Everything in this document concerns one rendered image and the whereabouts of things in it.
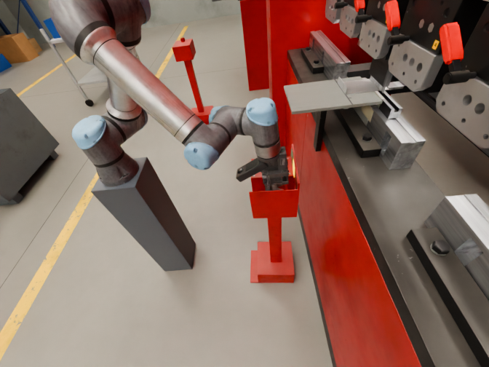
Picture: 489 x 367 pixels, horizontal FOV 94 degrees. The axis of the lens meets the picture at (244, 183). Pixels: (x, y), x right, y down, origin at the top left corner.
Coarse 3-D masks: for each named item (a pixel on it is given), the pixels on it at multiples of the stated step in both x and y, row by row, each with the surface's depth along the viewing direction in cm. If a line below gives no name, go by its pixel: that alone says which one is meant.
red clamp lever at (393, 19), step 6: (396, 0) 50; (390, 6) 49; (396, 6) 49; (390, 12) 49; (396, 12) 49; (390, 18) 49; (396, 18) 49; (390, 24) 49; (396, 24) 49; (390, 30) 50; (396, 30) 49; (390, 36) 49; (396, 36) 49; (402, 36) 49; (408, 36) 49; (390, 42) 49; (396, 42) 49; (402, 42) 49
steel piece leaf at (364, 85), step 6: (342, 84) 73; (348, 84) 75; (354, 84) 74; (360, 84) 74; (366, 84) 73; (372, 84) 73; (348, 90) 72; (354, 90) 72; (360, 90) 71; (366, 90) 71; (372, 90) 71; (378, 90) 70
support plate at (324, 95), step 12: (300, 84) 79; (312, 84) 78; (324, 84) 77; (336, 84) 76; (288, 96) 75; (300, 96) 74; (312, 96) 73; (324, 96) 72; (336, 96) 71; (348, 96) 70; (360, 96) 69; (372, 96) 69; (300, 108) 69; (312, 108) 68; (324, 108) 68; (336, 108) 68
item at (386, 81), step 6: (372, 60) 71; (378, 60) 68; (384, 60) 65; (372, 66) 72; (378, 66) 68; (384, 66) 65; (372, 72) 72; (378, 72) 68; (384, 72) 65; (390, 72) 64; (372, 78) 74; (378, 78) 68; (384, 78) 66; (390, 78) 65; (378, 84) 70; (384, 84) 67
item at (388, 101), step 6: (384, 90) 70; (384, 96) 69; (390, 96) 67; (384, 102) 66; (390, 102) 66; (396, 102) 65; (384, 108) 66; (390, 108) 63; (396, 108) 64; (384, 114) 66; (390, 114) 64; (396, 114) 64
